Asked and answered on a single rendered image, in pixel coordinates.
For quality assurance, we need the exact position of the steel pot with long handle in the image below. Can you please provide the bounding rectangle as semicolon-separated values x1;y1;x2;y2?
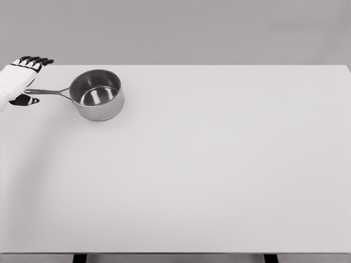
24;68;126;122

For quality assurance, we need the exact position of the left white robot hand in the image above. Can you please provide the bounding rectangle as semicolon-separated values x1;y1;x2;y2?
0;55;55;106

